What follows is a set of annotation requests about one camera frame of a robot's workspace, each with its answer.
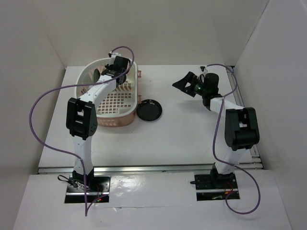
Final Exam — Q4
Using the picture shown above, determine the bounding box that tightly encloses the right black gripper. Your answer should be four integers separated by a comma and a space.
172, 71, 208, 97

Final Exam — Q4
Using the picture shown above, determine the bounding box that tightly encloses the blue patterned plate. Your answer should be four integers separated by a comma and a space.
93, 69, 101, 83

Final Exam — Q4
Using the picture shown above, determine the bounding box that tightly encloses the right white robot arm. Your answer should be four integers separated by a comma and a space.
172, 71, 260, 190

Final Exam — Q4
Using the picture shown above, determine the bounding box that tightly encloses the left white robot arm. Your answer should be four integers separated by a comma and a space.
66, 55, 133, 191

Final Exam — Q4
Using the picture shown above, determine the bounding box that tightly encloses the pink white dish rack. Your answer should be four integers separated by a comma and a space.
74, 58, 141, 127

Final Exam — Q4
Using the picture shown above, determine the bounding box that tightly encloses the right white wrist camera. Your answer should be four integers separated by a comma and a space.
200, 66, 208, 75

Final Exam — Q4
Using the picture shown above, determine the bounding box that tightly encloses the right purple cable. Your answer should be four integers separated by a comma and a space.
206, 63, 261, 214

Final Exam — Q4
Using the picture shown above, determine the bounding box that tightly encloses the purple cable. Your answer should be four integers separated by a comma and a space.
28, 46, 135, 216
206, 63, 261, 214

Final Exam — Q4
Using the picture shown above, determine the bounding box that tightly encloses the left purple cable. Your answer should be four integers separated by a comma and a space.
28, 46, 135, 216

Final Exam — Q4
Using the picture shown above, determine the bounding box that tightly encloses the aluminium rail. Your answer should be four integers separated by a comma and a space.
37, 163, 264, 174

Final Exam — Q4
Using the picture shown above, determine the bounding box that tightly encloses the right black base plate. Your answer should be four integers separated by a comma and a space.
190, 174, 240, 201

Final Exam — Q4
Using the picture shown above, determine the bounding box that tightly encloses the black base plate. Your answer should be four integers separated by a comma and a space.
190, 174, 240, 201
57, 175, 111, 204

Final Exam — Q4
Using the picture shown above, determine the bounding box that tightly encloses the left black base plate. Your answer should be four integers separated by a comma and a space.
57, 175, 111, 204

